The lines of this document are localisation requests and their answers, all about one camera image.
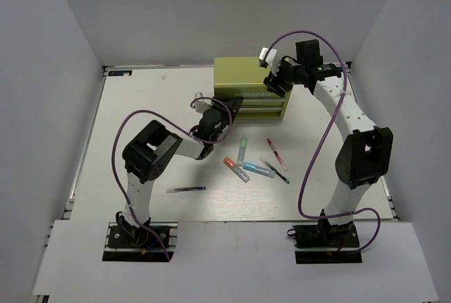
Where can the green pen refill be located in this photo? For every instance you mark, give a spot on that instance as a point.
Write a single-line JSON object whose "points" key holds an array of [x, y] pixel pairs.
{"points": [[280, 175]]}

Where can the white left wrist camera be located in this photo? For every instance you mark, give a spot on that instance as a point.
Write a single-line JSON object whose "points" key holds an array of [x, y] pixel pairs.
{"points": [[199, 104]]}

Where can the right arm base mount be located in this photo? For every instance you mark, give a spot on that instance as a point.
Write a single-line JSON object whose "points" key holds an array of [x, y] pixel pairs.
{"points": [[316, 244]]}

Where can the purple pen refill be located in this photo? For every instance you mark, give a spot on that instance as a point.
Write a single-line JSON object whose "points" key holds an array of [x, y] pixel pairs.
{"points": [[184, 189]]}

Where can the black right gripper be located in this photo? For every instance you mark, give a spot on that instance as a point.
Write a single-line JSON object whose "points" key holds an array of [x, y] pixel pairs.
{"points": [[273, 81]]}

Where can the black logo sticker left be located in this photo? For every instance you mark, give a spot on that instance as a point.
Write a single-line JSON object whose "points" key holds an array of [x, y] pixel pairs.
{"points": [[119, 73]]}

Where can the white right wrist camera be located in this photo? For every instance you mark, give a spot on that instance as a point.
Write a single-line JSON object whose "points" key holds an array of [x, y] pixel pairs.
{"points": [[269, 58]]}

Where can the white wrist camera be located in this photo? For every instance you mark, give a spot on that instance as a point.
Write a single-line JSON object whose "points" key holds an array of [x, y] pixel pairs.
{"points": [[199, 104], [269, 58]]}

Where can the orange highlighter pen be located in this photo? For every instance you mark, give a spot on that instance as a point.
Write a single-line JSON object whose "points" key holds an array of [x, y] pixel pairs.
{"points": [[236, 169]]}

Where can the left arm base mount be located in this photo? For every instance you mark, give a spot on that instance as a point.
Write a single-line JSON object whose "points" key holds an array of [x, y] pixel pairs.
{"points": [[120, 247]]}

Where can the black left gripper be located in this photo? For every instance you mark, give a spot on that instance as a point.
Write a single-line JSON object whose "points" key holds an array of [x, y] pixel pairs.
{"points": [[235, 103]]}

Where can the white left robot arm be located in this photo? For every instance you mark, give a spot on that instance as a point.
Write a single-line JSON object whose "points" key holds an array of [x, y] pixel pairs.
{"points": [[148, 154]]}

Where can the green metal drawer toolbox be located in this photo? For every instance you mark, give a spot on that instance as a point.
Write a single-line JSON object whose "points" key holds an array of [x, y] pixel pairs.
{"points": [[243, 77]]}

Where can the green highlighter pen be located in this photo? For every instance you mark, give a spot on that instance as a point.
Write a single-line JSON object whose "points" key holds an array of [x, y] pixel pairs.
{"points": [[242, 151]]}

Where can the red pen refill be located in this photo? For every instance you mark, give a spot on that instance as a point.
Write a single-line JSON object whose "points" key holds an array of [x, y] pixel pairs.
{"points": [[273, 149]]}

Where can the blue highlighter pen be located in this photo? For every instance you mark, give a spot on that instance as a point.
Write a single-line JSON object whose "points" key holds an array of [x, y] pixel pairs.
{"points": [[259, 169]]}

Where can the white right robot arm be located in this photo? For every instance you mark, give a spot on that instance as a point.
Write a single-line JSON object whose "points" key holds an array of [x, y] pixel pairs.
{"points": [[365, 153]]}

